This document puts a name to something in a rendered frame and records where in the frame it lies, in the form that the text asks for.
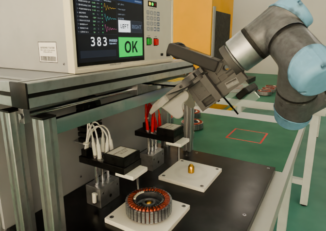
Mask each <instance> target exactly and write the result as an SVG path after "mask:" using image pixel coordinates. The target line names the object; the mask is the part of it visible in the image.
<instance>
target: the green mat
mask: <svg viewBox="0 0 326 231"><path fill-rule="evenodd" d="M198 119H199V120H202V121H203V128H202V129H200V130H198V131H194V132H195V138H194V141H193V150H195V151H200V152H204V153H209V154H214V155H219V156H223V157H228V158H232V159H237V160H242V161H247V162H252V163H256V164H261V165H267V166H271V167H275V168H276V169H275V171H279V172H282V171H283V169H284V167H285V164H286V162H287V159H288V156H289V154H290V151H291V149H292V146H293V143H294V141H295V138H296V136H297V133H298V130H288V129H285V128H283V127H281V126H280V125H279V124H278V123H274V122H267V121H260V120H252V119H246V118H238V117H231V116H224V115H214V114H207V113H201V117H200V118H198ZM182 120H184V118H183V117H181V118H179V119H176V118H174V122H173V123H172V124H178V125H181V121H182ZM235 128H236V130H235V131H234V132H233V133H232V134H231V135H229V136H228V138H226V136H227V135H228V134H230V133H231V132H232V131H233V130H234V129H235ZM241 129H242V130H241ZM247 130H249V131H247ZM254 131H255V132H254ZM266 133H268V135H267V136H266V137H265V139H264V140H263V142H262V143H261V144H259V143H260V141H261V140H262V139H263V138H264V136H265V135H266ZM231 138H233V139H231ZM234 138H235V139H234ZM237 139H241V140H237ZM243 140H244V141H243ZM245 140H246V141H245ZM248 141H252V142H248ZM254 142H255V143H254ZM256 142H258V143H256Z"/></svg>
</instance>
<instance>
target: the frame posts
mask: <svg viewBox="0 0 326 231"><path fill-rule="evenodd" d="M17 115H18V108H17V107H9V108H4V109H0V117H1V124H2V132H3V139H4V145H5V152H6V159H7V166H8V173H9V180H10V187H11V194H12V201H13V208H14V215H15V222H16V231H37V228H36V220H35V212H34V203H33V193H32V184H31V177H30V168H29V160H28V152H27V144H26V136H25V128H24V124H23V123H20V122H19V119H18V117H17ZM32 122H33V133H34V142H35V151H36V159H37V168H38V177H39V185H40V194H41V202H42V211H43V220H44V228H45V231H66V222H65V208H64V197H63V187H62V176H61V166H60V155H59V145H58V134H57V124H56V115H53V114H48V113H43V114H39V115H34V116H32ZM165 123H171V115H170V114H169V113H168V112H167V111H166V110H164V109H163V108H161V125H163V124H165ZM183 132H184V138H189V142H188V143H186V144H185V145H184V146H183V151H188V152H191V151H192V150H193V141H194V108H190V107H188V106H187V105H186V104H185V103H184V123H183Z"/></svg>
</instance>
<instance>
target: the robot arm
mask: <svg viewBox="0 0 326 231"><path fill-rule="evenodd" d="M312 23H313V17H312V15H311V13H310V11H309V10H308V9H307V7H306V6H305V5H304V3H303V2H302V1H301V0H278V1H276V2H275V3H274V4H271V5H270V6H269V7H268V8H267V9H266V10H265V11H264V12H262V13H261V14H260V15H259V16H258V17H256V18H255V19H254V20H253V21H251V22H250V23H249V24H248V25H246V26H245V27H244V28H243V29H241V30H240V31H239V32H237V33H236V34H235V35H234V36H233V37H232V38H230V39H229V40H228V41H227V42H226V43H225V44H226V45H223V46H222V47H221V48H220V49H219V51H220V53H221V55H222V57H223V58H224V59H222V60H221V59H218V58H216V57H213V56H210V55H208V54H205V53H202V52H200V51H197V50H195V49H192V48H189V47H187V46H185V45H184V44H183V43H181V42H175V43H170V44H169V45H168V48H167V51H166V53H167V54H169V55H171V56H172V57H173V58H175V59H181V60H184V61H187V62H189V63H191V64H194V65H196V66H199V68H197V69H195V70H194V71H193V72H191V73H190V74H189V75H188V76H186V77H185V78H184V79H183V80H182V82H180V83H179V84H178V85H176V86H175V87H174V88H173V89H171V90H170V91H169V92H167V93H166V94H165V95H164V96H163V97H161V98H160V99H159V100H158V101H157V102H155V103H154V104H153V105H152V108H151V110H150V112H149V113H150V114H151V115H152V114H153V113H154V112H156V111H157V110H158V109H160V108H161V107H162V108H163V109H164V110H166V111H167V112H168V113H169V114H170V115H172V116H173V117H174V118H176V119H179V118H181V117H183V115H184V112H183V107H182V105H183V103H185V104H186V105H187V106H188V107H190V108H194V107H195V102H196V104H197V105H198V106H199V107H200V109H201V110H202V111H205V110H206V109H207V108H209V107H211V106H212V105H213V104H216V102H219V101H220V99H221V98H224V97H225V96H227V95H228V94H229V93H230V91H232V90H233V89H234V88H236V87H237V86H239V85H240V84H242V83H243V82H244V81H246V80H247V79H248V76H247V75H246V74H245V72H244V71H245V70H246V71H248V70H250V69H251V68H252V67H254V66H255V65H256V64H258V63H259V62H261V61H262V60H263V59H265V58H266V57H268V56H269V55H271V57H272V58H273V59H274V61H275V62H276V64H277V65H278V75H277V88H276V97H275V102H274V117H275V120H276V122H277V123H278V124H279V125H280V126H281V127H283V128H285V129H288V130H300V129H302V128H304V127H306V126H307V125H308V124H309V122H310V121H311V119H312V115H313V114H315V113H316V112H318V111H320V110H322V109H324V108H326V46H324V45H323V44H322V43H321V42H320V41H319V40H318V39H317V38H316V37H315V36H314V35H313V33H312V32H311V31H310V30H309V29H308V26H310V25H311V24H312ZM225 65H227V66H228V70H226V69H225Z"/></svg>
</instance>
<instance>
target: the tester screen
mask: <svg viewBox="0 0 326 231"><path fill-rule="evenodd" d="M75 12H76V26H77V40H78V54H79V63H88V62H99V61H109V60H120V59H131V58H142V57H143V55H141V56H130V57H119V40H118V37H142V38H143V33H123V32H118V20H129V21H140V22H142V25H143V20H142V0H75ZM90 36H107V37H108V47H92V48H91V47H90V38H89V37H90ZM88 50H116V56H109V57H96V58H82V59H81V53H80V51H88Z"/></svg>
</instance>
